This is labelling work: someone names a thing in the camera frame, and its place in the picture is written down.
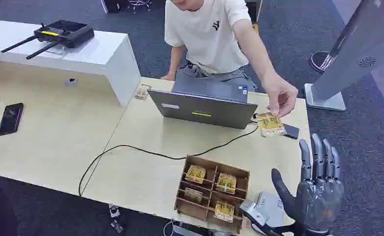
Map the clear acrylic stand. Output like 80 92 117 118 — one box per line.
45 44 65 56

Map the long black cable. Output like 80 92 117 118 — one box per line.
78 125 260 197

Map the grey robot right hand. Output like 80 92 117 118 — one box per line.
271 133 345 235

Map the clear card holder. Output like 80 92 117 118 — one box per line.
134 84 152 101

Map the small white floor device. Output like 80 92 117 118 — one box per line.
108 204 121 218

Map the chrome chair base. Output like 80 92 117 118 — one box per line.
128 0 153 12

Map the white desk riser shelf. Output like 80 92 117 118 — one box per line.
0 19 141 108

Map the gold printed card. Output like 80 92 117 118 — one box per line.
184 188 203 204
185 165 207 184
216 173 237 195
257 112 286 138
214 201 235 223

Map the person's left hand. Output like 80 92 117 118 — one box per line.
263 73 299 118

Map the wooden compartment box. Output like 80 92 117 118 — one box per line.
174 155 250 235

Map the black smartphone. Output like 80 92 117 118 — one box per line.
0 103 25 137

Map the small black card reader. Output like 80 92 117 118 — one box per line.
282 123 300 140

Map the black box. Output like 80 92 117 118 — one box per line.
100 0 129 14

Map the small dark floor device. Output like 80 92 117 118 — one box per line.
110 220 125 234

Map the person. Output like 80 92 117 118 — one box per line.
161 0 299 118

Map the round metal stanchion base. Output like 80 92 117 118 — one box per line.
310 51 331 73

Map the grey kiosk stand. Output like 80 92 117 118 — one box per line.
304 0 384 112

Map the white cable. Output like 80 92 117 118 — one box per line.
163 220 175 236

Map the black remote controller with antennas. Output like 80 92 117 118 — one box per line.
0 20 95 60

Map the grey laptop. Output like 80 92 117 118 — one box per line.
147 77 258 130

